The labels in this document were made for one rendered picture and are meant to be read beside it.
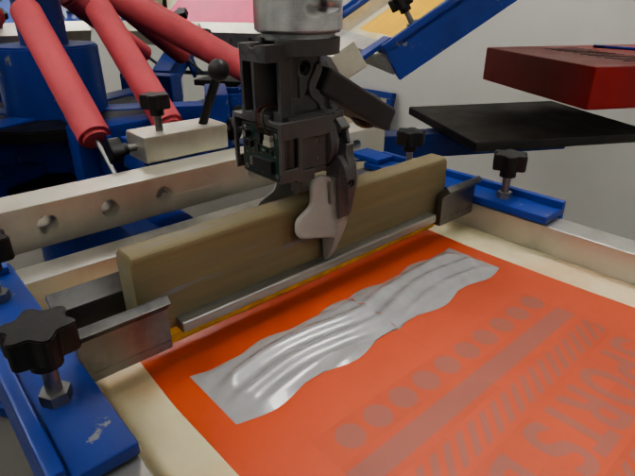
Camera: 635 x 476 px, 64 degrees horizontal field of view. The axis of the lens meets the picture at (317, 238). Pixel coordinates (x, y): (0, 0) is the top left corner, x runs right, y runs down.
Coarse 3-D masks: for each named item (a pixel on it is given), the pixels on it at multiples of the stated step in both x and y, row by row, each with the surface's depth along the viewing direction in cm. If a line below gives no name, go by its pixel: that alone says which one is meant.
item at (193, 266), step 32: (416, 160) 61; (384, 192) 56; (416, 192) 60; (224, 224) 44; (256, 224) 46; (288, 224) 48; (352, 224) 55; (384, 224) 58; (128, 256) 39; (160, 256) 40; (192, 256) 42; (224, 256) 44; (256, 256) 47; (288, 256) 50; (320, 256) 53; (128, 288) 41; (160, 288) 41; (192, 288) 43; (224, 288) 45
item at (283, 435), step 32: (320, 288) 55; (224, 320) 49; (256, 320) 49; (288, 320) 49; (160, 352) 45; (192, 352) 45; (224, 352) 45; (384, 352) 45; (416, 352) 45; (160, 384) 41; (192, 384) 41; (320, 384) 41; (352, 384) 41; (384, 384) 41; (192, 416) 38; (224, 416) 38; (288, 416) 38; (320, 416) 38; (224, 448) 35; (256, 448) 35; (288, 448) 35
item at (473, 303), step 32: (384, 256) 61; (416, 256) 61; (480, 256) 61; (352, 288) 55; (480, 288) 55; (512, 288) 55; (544, 288) 55; (576, 288) 55; (416, 320) 49; (448, 320) 49; (480, 320) 49; (608, 320) 49
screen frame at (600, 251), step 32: (192, 224) 61; (480, 224) 68; (512, 224) 64; (576, 224) 61; (64, 256) 54; (96, 256) 54; (576, 256) 59; (608, 256) 56; (32, 288) 49; (64, 288) 51
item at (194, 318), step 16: (400, 224) 60; (416, 224) 60; (368, 240) 56; (384, 240) 57; (336, 256) 53; (352, 256) 54; (288, 272) 50; (304, 272) 50; (320, 272) 52; (256, 288) 47; (272, 288) 48; (208, 304) 45; (224, 304) 45; (240, 304) 46; (192, 320) 43; (208, 320) 44
